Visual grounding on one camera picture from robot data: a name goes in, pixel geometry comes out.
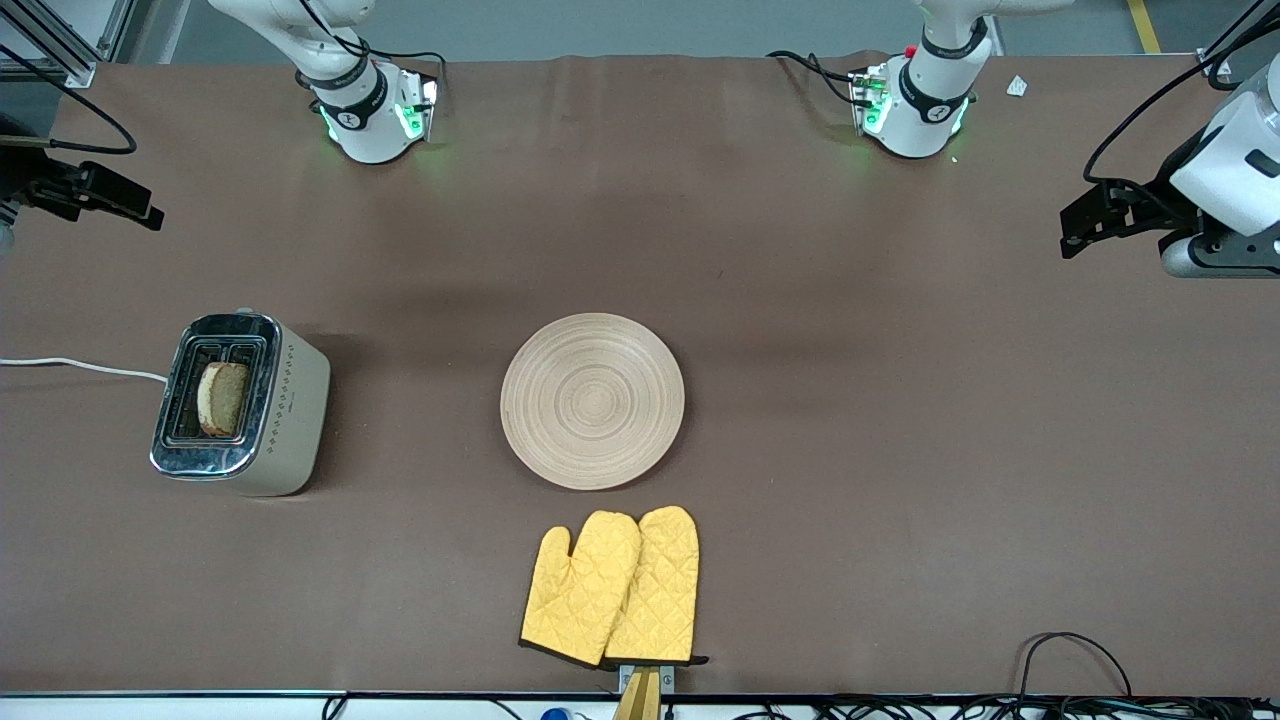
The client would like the brown toast slice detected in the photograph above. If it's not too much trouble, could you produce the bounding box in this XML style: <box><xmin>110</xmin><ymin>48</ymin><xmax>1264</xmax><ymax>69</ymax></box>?
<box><xmin>197</xmin><ymin>362</ymin><xmax>251</xmax><ymax>438</ymax></box>

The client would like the round wooden plate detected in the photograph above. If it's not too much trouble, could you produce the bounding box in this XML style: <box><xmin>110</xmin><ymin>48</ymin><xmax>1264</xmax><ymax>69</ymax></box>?
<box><xmin>500</xmin><ymin>313</ymin><xmax>687</xmax><ymax>492</ymax></box>

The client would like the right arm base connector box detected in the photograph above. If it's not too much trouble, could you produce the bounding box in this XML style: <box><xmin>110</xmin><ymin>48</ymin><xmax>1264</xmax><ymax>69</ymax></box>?
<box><xmin>394</xmin><ymin>68</ymin><xmax>442</xmax><ymax>143</ymax></box>

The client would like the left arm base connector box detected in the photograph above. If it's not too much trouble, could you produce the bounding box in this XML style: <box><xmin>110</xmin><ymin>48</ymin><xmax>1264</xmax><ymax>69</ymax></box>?
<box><xmin>847</xmin><ymin>64</ymin><xmax>893</xmax><ymax>138</ymax></box>

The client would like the beige and chrome toaster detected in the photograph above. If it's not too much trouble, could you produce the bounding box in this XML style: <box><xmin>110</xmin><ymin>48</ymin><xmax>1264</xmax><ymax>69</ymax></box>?
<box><xmin>150</xmin><ymin>308</ymin><xmax>332</xmax><ymax>498</ymax></box>

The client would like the yellow quilted oven mitt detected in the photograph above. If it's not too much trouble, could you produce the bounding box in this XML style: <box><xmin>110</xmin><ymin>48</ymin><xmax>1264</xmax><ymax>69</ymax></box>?
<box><xmin>604</xmin><ymin>505</ymin><xmax>711</xmax><ymax>668</ymax></box>
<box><xmin>519</xmin><ymin>511</ymin><xmax>642</xmax><ymax>668</ymax></box>

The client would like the wooden stick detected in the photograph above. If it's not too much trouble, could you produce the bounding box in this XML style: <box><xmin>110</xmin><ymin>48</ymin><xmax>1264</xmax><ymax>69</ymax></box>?
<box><xmin>611</xmin><ymin>668</ymin><xmax>663</xmax><ymax>720</ymax></box>

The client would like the aluminium frame profile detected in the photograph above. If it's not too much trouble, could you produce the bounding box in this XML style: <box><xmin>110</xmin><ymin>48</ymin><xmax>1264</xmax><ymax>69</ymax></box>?
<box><xmin>0</xmin><ymin>0</ymin><xmax>138</xmax><ymax>90</ymax></box>

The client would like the white toaster power cord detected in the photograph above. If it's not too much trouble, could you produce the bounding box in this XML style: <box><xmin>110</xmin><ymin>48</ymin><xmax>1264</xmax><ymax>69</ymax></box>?
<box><xmin>0</xmin><ymin>356</ymin><xmax>169</xmax><ymax>385</ymax></box>

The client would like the black right arm base cable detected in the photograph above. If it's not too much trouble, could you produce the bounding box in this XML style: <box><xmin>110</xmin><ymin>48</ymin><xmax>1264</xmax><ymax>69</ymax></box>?
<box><xmin>296</xmin><ymin>0</ymin><xmax>448</xmax><ymax>101</ymax></box>

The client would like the black arm base cable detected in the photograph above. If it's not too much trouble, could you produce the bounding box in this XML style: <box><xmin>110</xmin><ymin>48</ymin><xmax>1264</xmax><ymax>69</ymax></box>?
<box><xmin>296</xmin><ymin>0</ymin><xmax>448</xmax><ymax>101</ymax></box>
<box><xmin>767</xmin><ymin>49</ymin><xmax>863</xmax><ymax>107</ymax></box>

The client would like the black left arm base cable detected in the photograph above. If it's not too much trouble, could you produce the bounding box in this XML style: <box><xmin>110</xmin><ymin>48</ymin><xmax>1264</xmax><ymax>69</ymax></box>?
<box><xmin>767</xmin><ymin>49</ymin><xmax>863</xmax><ymax>107</ymax></box>

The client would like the black looped cable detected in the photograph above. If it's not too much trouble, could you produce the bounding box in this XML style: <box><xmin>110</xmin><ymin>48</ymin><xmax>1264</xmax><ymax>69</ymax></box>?
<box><xmin>1014</xmin><ymin>631</ymin><xmax>1137</xmax><ymax>701</ymax></box>

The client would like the black cable bundle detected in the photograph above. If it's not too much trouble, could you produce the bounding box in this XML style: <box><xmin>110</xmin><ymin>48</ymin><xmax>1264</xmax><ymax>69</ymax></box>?
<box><xmin>735</xmin><ymin>695</ymin><xmax>1280</xmax><ymax>720</ymax></box>

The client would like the small grey metal bracket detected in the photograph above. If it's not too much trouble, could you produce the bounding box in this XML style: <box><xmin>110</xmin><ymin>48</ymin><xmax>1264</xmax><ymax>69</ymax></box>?
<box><xmin>617</xmin><ymin>662</ymin><xmax>677</xmax><ymax>697</ymax></box>

